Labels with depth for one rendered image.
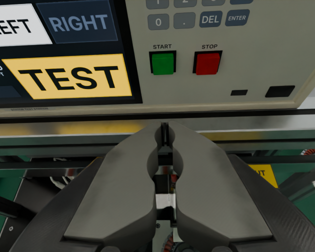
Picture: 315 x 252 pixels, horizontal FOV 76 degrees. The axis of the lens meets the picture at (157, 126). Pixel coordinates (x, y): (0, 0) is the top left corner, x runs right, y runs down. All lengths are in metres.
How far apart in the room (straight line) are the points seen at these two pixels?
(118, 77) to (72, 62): 0.04
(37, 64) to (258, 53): 0.19
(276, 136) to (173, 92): 0.12
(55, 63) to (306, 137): 0.26
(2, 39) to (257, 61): 0.21
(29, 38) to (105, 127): 0.10
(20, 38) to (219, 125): 0.19
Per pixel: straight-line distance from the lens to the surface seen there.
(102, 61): 0.19
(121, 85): 0.20
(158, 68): 0.18
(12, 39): 0.21
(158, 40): 0.17
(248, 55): 0.20
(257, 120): 0.24
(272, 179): 0.27
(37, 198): 0.65
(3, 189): 0.74
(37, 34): 0.19
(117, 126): 0.23
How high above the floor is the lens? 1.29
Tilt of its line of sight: 55 degrees down
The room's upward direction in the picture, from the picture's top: 6 degrees counter-clockwise
